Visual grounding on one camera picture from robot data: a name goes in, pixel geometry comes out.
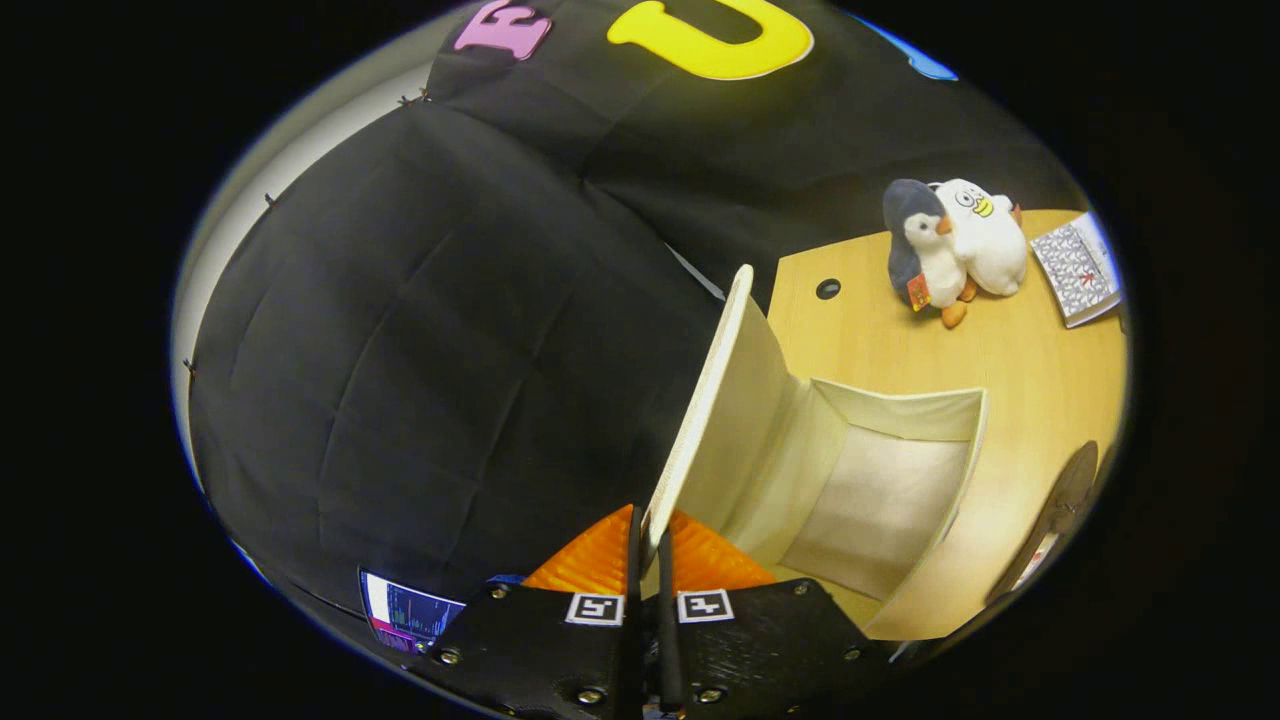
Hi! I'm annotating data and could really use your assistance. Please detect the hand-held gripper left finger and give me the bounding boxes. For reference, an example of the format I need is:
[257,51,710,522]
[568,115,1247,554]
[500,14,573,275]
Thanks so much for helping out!
[415,505,646,720]

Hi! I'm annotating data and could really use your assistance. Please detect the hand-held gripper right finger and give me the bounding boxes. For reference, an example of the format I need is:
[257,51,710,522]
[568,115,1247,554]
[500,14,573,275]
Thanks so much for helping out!
[655,510,891,720]

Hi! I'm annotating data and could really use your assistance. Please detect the beige fabric storage box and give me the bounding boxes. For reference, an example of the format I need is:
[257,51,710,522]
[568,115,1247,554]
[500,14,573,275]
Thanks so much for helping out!
[640,263,991,643]

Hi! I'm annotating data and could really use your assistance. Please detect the brown fuzzy shoe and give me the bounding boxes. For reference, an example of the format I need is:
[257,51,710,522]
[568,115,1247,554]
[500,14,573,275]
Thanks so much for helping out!
[985,440,1101,609]

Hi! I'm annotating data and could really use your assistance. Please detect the laptop screen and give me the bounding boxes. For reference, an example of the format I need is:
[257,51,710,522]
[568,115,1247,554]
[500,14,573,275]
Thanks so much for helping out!
[358,568,467,656]

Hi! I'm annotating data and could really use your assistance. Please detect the grey penguin plush toy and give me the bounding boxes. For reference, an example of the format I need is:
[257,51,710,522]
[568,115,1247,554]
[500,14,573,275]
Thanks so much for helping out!
[882,178,979,330]

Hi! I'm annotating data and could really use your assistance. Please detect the white duck plush toy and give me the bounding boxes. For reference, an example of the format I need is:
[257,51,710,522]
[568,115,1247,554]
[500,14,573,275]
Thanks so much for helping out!
[930,178,1029,298]

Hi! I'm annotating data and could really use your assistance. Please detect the patterned cover book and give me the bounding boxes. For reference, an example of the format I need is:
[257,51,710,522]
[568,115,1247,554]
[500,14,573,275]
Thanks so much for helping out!
[1030,212,1124,329]

